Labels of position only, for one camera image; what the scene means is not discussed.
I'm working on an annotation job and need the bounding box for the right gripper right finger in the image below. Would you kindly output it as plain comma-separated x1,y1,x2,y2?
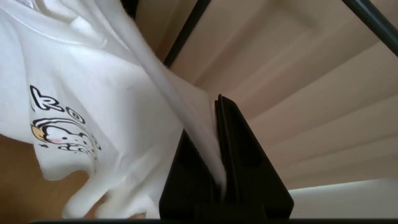
214,95,295,218

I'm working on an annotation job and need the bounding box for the beige curtain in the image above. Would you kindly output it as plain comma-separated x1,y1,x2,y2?
133,0,398,190

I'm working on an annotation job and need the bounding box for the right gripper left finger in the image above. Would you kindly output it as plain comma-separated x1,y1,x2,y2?
159,129,225,218

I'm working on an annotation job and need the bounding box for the white garment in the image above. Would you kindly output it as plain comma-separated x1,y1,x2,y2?
0,0,228,220

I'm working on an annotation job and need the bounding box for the black clothes rack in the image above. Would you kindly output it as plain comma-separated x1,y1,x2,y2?
163,0,398,68

